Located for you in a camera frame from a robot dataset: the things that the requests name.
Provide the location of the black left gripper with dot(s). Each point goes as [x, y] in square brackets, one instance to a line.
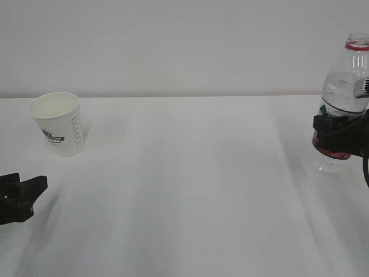
[17, 197]

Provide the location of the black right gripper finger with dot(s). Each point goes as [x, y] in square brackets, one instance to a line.
[342, 134]

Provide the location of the clear water bottle red label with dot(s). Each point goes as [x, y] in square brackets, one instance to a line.
[338, 100]

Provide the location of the white paper cup green logo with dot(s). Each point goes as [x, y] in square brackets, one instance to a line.
[58, 116]

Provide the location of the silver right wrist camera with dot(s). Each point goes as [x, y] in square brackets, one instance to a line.
[361, 88]

